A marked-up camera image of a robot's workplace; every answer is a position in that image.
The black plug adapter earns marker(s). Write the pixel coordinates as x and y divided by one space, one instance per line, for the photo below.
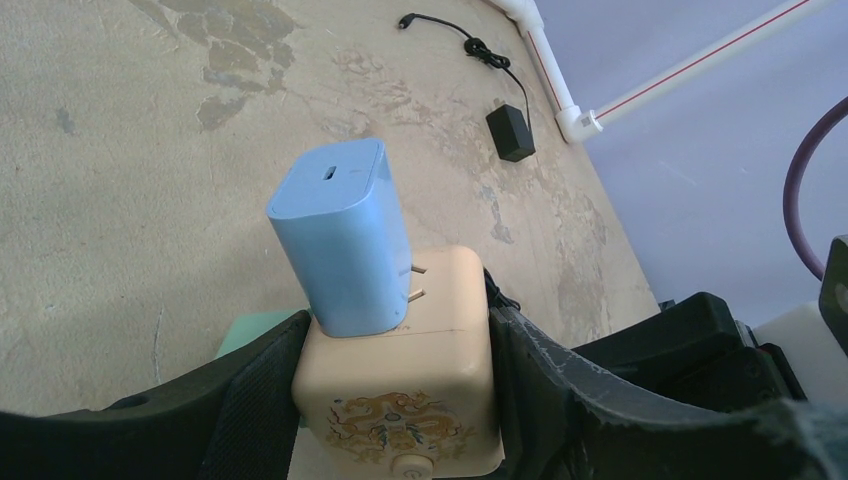
510 127

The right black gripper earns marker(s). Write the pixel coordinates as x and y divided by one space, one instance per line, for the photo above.
700 338

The blue plug adapter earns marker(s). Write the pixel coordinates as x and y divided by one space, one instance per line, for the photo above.
338 218

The green plug adapter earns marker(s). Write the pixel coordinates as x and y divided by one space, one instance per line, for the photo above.
247 328

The white PVC pipe frame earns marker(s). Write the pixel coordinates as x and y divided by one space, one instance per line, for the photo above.
601 61

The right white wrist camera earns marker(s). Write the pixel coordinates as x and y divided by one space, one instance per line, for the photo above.
813 353

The beige dragon cube socket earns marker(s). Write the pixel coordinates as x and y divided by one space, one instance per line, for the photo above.
416 402

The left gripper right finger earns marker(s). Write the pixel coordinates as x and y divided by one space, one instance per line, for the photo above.
564 417

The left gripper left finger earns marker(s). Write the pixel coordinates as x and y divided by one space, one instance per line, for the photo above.
233 418

